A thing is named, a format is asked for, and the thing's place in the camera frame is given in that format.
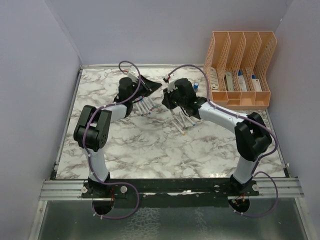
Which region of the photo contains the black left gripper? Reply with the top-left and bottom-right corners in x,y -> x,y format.
129,74 -> 161,102

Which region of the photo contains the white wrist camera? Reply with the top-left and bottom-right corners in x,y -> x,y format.
163,79 -> 177,93
126,66 -> 139,82

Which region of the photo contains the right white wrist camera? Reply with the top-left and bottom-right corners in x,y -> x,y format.
163,79 -> 177,93

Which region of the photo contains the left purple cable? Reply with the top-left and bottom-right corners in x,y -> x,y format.
82,60 -> 140,221

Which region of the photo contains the white blue box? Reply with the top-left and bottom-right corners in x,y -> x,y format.
238,70 -> 248,92

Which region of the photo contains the purple cable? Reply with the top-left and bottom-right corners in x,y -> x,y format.
162,64 -> 280,218
82,60 -> 140,221

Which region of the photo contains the light blue capped marker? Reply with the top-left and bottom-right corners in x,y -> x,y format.
186,116 -> 196,126

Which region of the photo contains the white printed card package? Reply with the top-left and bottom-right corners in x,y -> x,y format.
209,67 -> 220,91

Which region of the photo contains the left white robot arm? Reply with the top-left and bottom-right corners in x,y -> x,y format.
73,76 -> 162,198

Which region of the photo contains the peach capped marker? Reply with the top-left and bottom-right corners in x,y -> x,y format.
171,120 -> 185,136

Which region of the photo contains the aluminium frame rail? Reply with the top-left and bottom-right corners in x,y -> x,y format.
39,177 -> 304,201

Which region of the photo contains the white red box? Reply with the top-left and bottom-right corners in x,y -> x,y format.
251,74 -> 262,92

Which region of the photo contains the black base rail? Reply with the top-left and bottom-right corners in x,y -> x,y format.
81,178 -> 259,209

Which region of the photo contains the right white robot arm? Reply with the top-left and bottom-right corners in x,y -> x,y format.
162,78 -> 272,196

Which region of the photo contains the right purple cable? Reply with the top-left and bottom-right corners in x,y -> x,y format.
162,64 -> 280,218

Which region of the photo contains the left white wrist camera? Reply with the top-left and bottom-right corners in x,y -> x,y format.
126,66 -> 139,82

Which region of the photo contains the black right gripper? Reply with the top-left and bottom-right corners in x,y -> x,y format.
162,85 -> 186,111

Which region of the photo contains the peach plastic desk organizer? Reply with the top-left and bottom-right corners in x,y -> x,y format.
203,31 -> 277,110

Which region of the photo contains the purple capped marker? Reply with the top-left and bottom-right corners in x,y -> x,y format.
144,97 -> 154,111

